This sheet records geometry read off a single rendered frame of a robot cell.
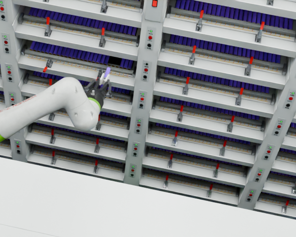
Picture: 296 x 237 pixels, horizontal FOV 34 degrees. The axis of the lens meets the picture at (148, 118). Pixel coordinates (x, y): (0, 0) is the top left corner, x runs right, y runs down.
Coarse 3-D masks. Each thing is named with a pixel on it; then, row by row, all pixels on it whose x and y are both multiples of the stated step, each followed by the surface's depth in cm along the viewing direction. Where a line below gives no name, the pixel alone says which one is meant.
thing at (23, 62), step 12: (24, 48) 246; (24, 60) 246; (36, 60) 246; (48, 72) 247; (60, 72) 245; (72, 72) 244; (84, 72) 244; (96, 72) 244; (120, 84) 243; (132, 84) 242
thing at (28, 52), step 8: (32, 56) 246; (40, 56) 246; (48, 56) 245; (56, 56) 245; (64, 64) 245; (80, 64) 245; (88, 64) 244; (96, 64) 244; (120, 72) 244; (128, 72) 242
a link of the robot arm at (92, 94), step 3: (93, 90) 203; (87, 93) 205; (90, 93) 204; (93, 93) 203; (96, 93) 205; (87, 96) 202; (90, 96) 202; (93, 96) 202; (96, 96) 203; (99, 96) 204; (96, 99) 202; (99, 99) 203; (102, 99) 206; (99, 102) 202; (102, 102) 206; (102, 105) 206
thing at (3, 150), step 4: (4, 140) 300; (8, 140) 302; (0, 144) 301; (4, 144) 301; (8, 144) 300; (0, 148) 300; (4, 148) 300; (8, 148) 299; (0, 152) 298; (4, 152) 299; (8, 152) 299; (0, 156) 300; (4, 156) 299; (8, 156) 298
